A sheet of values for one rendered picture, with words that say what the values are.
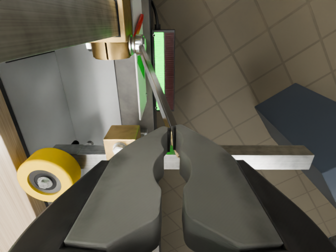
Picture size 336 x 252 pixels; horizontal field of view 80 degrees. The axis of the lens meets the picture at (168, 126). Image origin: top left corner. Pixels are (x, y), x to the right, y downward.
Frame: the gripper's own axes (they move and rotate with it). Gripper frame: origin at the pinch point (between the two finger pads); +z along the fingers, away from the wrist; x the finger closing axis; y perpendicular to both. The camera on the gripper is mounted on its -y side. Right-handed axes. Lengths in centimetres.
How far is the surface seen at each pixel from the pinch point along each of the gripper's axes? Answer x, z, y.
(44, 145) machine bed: -27.7, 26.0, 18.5
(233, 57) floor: 33, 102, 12
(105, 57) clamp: -8.1, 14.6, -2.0
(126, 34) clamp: -5.4, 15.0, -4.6
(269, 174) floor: 71, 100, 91
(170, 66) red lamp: -0.1, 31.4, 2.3
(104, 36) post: -6.1, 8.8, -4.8
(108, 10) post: -6.1, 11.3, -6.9
